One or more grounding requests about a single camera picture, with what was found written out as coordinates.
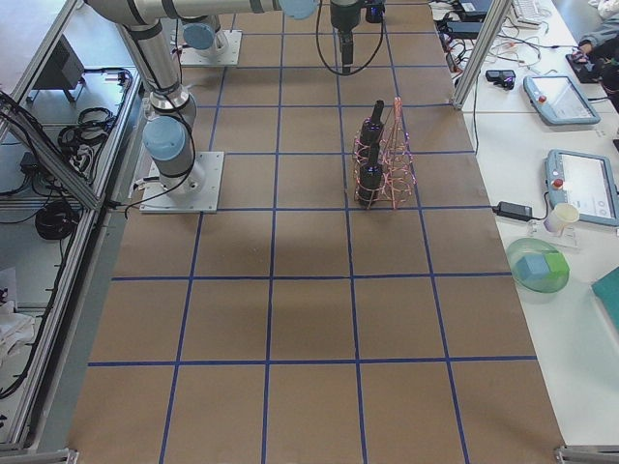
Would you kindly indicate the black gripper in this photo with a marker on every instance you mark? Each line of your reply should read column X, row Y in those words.
column 343, row 18

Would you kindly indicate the aluminium frame post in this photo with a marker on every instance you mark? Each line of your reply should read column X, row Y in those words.
column 491, row 27

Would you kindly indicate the upper teach pendant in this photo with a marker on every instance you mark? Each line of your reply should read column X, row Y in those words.
column 559, row 101

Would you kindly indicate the teach pendant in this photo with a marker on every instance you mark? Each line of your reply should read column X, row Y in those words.
column 584, row 181
column 559, row 101

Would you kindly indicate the lower teach pendant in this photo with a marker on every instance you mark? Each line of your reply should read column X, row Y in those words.
column 584, row 181

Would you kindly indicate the black box on stand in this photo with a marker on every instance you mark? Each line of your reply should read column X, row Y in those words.
column 62, row 71

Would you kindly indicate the blue foam cube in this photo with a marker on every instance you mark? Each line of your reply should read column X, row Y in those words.
column 531, row 267

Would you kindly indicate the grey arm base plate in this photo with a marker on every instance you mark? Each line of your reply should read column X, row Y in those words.
column 230, row 58
column 199, row 193

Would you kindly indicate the teal book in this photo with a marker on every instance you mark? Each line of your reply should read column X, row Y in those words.
column 606, row 290

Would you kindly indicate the dark wine bottle near slot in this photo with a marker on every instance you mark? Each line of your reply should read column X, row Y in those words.
column 370, row 177

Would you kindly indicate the green glass bowl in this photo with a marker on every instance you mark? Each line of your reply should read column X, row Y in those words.
column 524, row 246

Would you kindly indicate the white paper cup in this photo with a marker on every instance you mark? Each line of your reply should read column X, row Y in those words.
column 561, row 216

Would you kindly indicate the dark wine bottle far slot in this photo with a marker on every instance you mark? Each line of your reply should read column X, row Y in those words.
column 371, row 129

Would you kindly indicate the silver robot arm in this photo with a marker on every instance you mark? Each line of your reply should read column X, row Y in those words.
column 204, row 34
column 139, row 23

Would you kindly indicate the green foam cube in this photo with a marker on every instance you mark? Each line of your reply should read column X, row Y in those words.
column 556, row 264

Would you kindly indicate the copper wire wine basket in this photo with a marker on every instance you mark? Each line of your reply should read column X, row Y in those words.
column 398, row 180

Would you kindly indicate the black power adapter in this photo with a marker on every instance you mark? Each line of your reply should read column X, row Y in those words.
column 513, row 211

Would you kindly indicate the dark wine bottle slot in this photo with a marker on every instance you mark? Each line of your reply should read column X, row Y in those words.
column 371, row 129
column 370, row 177

